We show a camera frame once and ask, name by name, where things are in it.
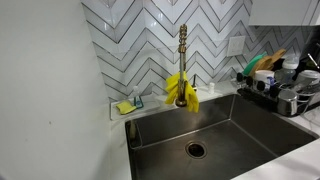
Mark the yellow cloth on faucet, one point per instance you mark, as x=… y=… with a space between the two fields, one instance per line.
x=191 y=96

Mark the gold spring faucet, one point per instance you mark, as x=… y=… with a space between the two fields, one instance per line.
x=182 y=50

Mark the clear dish soap bottle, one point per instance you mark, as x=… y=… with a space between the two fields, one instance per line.
x=137 y=100

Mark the yellow sponge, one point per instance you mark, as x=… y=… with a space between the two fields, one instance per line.
x=125 y=107

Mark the sink caddy with brush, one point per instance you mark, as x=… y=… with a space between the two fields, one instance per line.
x=134 y=133

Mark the round sink drain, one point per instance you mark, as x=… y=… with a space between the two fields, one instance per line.
x=196 y=149

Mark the stainless steel sink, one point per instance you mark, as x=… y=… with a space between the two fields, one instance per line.
x=233 y=140

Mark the green cutting board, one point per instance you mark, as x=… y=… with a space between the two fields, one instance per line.
x=252 y=65

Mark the steel dish rack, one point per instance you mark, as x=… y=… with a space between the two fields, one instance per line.
x=260 y=98

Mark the white cup with blue label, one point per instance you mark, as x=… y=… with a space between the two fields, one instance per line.
x=265 y=77

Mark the round wooden plate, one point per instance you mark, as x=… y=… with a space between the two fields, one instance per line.
x=278 y=55
x=263 y=64

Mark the steel utensil cup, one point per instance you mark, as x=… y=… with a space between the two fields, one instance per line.
x=287 y=102

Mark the white upper cabinet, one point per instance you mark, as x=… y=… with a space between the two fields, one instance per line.
x=283 y=11

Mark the black utensil holder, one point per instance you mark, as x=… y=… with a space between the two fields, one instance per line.
x=311 y=43

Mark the white wall outlet plate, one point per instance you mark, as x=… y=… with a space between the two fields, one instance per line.
x=236 y=46

